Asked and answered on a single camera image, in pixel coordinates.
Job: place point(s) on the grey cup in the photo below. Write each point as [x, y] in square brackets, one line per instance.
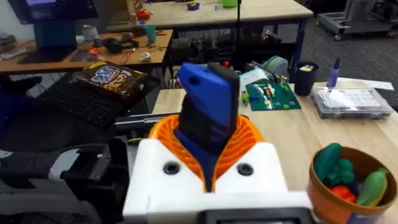
[90, 32]

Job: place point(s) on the green cup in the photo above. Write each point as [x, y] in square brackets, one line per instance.
[229, 3]

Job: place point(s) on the green board with blocks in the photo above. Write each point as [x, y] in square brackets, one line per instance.
[276, 99]

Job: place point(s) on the stack of pale discs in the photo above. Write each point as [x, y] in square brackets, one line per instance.
[276, 65]

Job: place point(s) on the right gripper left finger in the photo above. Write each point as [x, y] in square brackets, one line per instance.
[149, 174]

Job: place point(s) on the computer monitor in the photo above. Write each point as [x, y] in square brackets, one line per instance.
[53, 11]

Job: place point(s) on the blue marker pen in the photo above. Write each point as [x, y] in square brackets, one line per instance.
[333, 74]

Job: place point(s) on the black metal bar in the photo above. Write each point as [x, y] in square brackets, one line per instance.
[143, 121]

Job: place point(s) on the pale teal box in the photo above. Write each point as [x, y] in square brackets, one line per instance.
[253, 77]

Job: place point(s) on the brown tub with toys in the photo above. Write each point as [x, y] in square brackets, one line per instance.
[329, 205]

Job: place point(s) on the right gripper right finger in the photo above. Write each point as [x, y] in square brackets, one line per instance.
[264, 174]

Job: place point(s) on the clear plastic parts box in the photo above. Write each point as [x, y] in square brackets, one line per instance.
[351, 104]

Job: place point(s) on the black keyboard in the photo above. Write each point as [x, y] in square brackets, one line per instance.
[84, 105]

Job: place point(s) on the blue electric screwdriver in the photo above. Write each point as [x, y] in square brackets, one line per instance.
[208, 102]

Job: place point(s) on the grey wheeled cart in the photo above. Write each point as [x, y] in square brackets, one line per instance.
[357, 21]

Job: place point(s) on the wooden desk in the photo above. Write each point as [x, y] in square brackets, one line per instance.
[133, 57]

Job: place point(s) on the teal cup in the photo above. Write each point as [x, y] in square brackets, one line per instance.
[150, 33]

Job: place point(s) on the black headphones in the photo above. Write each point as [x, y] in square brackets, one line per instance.
[115, 45]

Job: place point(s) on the dark blue cup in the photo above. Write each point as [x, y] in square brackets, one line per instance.
[304, 81]

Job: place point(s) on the blue bowl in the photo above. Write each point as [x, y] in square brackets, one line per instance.
[193, 6]

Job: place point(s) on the long wooden table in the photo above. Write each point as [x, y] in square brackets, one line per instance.
[267, 14]

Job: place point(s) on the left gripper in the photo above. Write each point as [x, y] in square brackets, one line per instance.
[102, 174]

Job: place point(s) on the black upright pole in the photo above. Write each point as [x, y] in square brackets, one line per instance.
[238, 37]

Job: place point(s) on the brown snack bag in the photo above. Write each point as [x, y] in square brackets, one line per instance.
[112, 81]

